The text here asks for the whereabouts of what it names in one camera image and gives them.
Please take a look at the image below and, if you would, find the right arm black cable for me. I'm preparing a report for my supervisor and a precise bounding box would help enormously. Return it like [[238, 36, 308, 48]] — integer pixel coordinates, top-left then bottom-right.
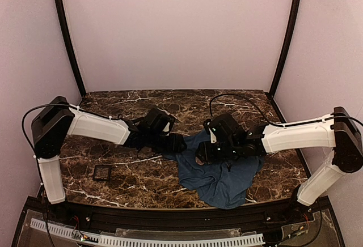
[[209, 93, 341, 129]]

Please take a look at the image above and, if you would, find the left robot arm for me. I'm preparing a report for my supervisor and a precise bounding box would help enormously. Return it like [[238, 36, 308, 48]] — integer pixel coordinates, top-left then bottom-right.
[[21, 96, 187, 205]]

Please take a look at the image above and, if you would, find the left black frame post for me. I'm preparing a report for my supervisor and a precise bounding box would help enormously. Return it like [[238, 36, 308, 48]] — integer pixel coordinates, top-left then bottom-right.
[[54, 0, 87, 98]]

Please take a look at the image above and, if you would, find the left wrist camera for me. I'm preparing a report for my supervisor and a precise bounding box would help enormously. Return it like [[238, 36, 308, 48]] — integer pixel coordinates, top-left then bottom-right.
[[162, 116, 176, 135]]

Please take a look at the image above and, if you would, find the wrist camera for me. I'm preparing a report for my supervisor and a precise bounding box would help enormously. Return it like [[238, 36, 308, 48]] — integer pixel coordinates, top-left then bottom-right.
[[203, 118, 217, 143], [162, 116, 176, 135]]

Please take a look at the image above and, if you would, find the right black frame post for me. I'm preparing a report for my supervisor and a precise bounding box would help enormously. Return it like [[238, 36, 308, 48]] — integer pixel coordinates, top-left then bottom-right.
[[269, 0, 301, 98]]

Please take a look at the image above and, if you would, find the blue garment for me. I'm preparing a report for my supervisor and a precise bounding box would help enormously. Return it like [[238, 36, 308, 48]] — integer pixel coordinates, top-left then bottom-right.
[[163, 130, 265, 210]]

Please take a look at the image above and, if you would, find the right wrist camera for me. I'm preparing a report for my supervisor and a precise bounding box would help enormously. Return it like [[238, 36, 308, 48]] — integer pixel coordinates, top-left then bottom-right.
[[203, 118, 217, 143]]

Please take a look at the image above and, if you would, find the black square box lower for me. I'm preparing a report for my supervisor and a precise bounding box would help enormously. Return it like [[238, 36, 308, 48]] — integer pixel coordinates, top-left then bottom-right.
[[92, 165, 112, 182]]

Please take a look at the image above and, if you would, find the white slotted cable duct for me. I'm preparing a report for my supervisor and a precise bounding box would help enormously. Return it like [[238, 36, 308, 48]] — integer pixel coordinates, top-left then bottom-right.
[[28, 218, 265, 246]]

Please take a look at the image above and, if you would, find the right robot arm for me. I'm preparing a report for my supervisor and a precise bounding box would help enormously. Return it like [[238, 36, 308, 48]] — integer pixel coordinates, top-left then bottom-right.
[[196, 107, 362, 206]]

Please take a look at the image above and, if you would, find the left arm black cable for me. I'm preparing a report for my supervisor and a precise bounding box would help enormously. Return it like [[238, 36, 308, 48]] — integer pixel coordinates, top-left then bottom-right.
[[22, 104, 159, 160]]

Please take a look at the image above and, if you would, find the black frame post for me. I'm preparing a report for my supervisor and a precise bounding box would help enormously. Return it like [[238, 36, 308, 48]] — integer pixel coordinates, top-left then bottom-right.
[[54, 0, 87, 98], [269, 0, 301, 98]]

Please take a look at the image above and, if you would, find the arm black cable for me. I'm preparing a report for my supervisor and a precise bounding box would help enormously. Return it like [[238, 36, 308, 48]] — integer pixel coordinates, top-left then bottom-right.
[[209, 93, 341, 129], [22, 104, 159, 160]]

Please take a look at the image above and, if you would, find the black front rail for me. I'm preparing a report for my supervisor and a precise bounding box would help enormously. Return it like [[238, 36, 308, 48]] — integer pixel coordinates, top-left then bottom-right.
[[48, 199, 313, 232]]

